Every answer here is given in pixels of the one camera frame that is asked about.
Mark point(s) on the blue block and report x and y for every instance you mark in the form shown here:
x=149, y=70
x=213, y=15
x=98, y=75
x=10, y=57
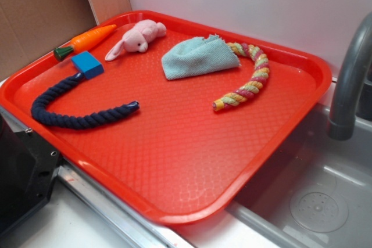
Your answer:
x=88, y=65

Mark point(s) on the orange toy carrot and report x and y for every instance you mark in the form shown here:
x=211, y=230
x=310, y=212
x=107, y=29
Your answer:
x=84, y=42

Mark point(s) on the light blue cloth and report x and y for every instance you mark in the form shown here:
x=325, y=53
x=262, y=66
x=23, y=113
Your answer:
x=198, y=56

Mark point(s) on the grey toy sink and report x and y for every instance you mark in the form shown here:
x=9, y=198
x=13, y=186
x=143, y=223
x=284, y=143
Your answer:
x=312, y=192

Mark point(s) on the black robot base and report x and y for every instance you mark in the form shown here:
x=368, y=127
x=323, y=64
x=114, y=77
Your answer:
x=29, y=166

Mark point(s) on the pink plush bunny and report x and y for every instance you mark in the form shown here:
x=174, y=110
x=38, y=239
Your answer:
x=137, y=38

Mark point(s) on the grey faucet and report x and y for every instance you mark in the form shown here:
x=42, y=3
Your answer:
x=352, y=95

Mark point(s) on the brown cardboard panel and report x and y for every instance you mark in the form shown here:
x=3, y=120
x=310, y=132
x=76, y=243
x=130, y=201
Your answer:
x=32, y=28

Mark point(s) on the red plastic tray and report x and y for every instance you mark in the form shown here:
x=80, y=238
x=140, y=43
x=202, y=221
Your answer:
x=175, y=160

